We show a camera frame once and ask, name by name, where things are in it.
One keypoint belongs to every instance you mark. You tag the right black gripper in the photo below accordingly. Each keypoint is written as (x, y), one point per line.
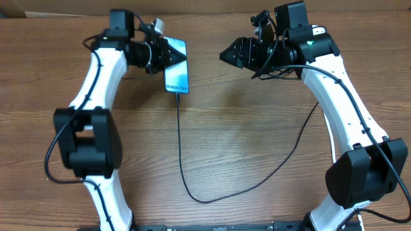
(242, 48)

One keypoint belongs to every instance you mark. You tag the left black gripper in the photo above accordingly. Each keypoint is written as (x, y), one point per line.
(162, 50)

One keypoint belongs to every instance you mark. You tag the Galaxy smartphone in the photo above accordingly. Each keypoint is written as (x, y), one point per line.
(176, 77)

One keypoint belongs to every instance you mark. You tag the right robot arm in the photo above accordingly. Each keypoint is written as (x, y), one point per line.
(370, 162)

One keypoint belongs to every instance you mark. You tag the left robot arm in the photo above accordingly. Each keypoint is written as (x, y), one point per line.
(86, 134)

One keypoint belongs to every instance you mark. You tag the white power strip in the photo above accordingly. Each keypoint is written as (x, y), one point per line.
(317, 30)

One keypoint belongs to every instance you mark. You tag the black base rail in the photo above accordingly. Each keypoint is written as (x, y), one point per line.
(275, 226)

